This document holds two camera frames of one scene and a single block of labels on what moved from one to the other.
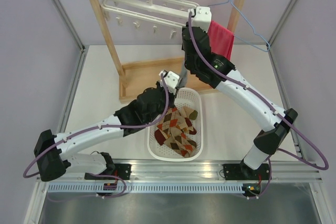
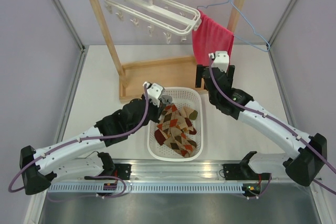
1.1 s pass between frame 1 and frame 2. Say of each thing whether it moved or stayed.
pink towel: stayed
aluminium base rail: stayed
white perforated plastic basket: stayed
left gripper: moved
